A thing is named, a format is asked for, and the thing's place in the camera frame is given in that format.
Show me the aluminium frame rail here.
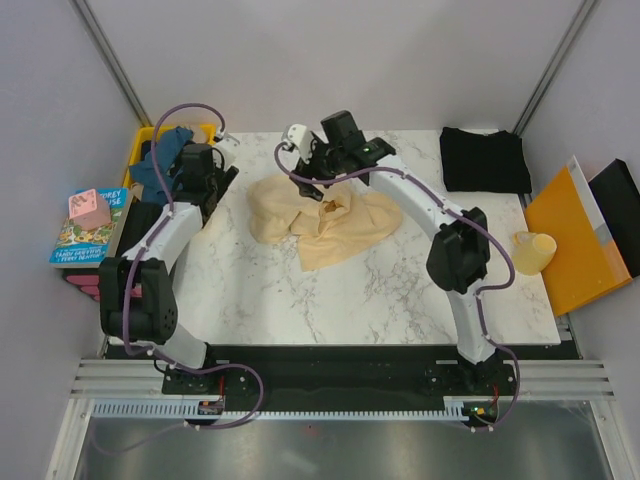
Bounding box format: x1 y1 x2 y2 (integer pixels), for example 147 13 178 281
71 360 614 400

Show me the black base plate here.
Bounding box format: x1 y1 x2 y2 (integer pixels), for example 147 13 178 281
162 345 516 413

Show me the pink cube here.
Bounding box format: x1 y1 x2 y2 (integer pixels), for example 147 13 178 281
68 189 111 231

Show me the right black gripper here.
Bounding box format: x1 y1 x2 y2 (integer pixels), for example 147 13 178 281
289 132 344 202

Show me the cream yellow t shirt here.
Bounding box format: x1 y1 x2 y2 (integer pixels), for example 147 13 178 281
247 175 403 272

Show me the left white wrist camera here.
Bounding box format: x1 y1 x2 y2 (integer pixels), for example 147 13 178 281
213 131 240 150

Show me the blue illustrated book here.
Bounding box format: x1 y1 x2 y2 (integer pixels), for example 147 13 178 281
49 187 133 269

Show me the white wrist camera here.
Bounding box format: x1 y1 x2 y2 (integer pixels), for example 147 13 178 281
281 124 314 163
213 131 240 150

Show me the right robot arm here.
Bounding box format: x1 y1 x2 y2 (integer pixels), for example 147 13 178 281
282 110 496 394

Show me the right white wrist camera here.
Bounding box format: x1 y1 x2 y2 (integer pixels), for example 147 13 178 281
281 124 314 163

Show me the folded black t shirt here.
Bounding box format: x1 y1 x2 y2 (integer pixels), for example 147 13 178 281
439 127 532 195

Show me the white cable duct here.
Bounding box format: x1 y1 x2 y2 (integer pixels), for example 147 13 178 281
91 398 500 421

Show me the pink black box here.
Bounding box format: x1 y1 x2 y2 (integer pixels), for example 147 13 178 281
62 268 100 302

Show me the white strip board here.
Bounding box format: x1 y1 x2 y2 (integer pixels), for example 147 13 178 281
567 156 612 247

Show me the corner aluminium post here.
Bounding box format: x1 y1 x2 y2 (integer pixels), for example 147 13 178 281
69 0 152 127
511 0 601 137

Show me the yellow plastic cup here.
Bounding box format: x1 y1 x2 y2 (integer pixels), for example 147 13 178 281
511 231 557 276

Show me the orange board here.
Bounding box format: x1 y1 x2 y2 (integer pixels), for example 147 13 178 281
524 164 631 316

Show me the beige t shirt in bin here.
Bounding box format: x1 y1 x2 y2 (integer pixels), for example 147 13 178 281
180 123 216 145

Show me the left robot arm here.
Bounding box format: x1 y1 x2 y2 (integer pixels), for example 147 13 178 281
98 135 240 393

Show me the blue t shirt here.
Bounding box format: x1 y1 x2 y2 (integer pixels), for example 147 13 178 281
129 127 192 206

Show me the right corner aluminium post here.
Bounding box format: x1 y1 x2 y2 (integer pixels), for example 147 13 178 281
511 0 601 137

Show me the left corner aluminium post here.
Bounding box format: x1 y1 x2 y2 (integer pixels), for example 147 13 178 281
69 0 152 127

